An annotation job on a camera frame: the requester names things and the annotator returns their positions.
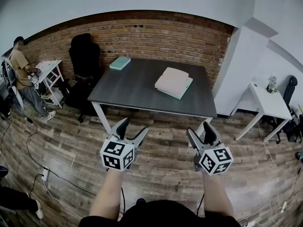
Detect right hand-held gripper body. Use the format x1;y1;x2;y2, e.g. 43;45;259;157
193;141;235;177

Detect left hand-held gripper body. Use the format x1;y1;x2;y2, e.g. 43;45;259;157
100;133;136;174

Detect light green item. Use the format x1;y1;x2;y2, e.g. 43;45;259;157
165;77;194;101

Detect teal item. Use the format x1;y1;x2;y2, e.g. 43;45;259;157
109;57;132;71

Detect person's right forearm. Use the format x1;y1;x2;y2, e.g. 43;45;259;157
202;171;235;219

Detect person's left forearm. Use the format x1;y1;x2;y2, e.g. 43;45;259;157
89;168;125;222

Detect dark wooden table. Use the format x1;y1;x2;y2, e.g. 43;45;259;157
87;57;218;144

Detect white desk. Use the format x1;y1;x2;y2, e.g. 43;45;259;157
233;81;293;143

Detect person's black shirt torso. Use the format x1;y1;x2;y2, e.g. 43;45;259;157
79;198;241;227

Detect black office chair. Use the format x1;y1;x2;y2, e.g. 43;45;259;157
64;33;103;123

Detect small potted plant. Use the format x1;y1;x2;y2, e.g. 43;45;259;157
266;74;279;94

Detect black chair with headrest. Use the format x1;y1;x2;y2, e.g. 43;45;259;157
262;75;303;144

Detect small white side table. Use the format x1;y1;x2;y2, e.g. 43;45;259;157
33;59;65;109

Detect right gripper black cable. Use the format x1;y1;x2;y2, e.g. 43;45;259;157
196;193;205;217

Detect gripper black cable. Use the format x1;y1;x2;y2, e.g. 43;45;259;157
120;186;126;215
196;193;205;217

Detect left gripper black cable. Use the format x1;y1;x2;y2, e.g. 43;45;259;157
120;186;126;215

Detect white floor cable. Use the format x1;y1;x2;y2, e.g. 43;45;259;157
236;122;291;226

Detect black floor cable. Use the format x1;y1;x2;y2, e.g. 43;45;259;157
22;111;97;196

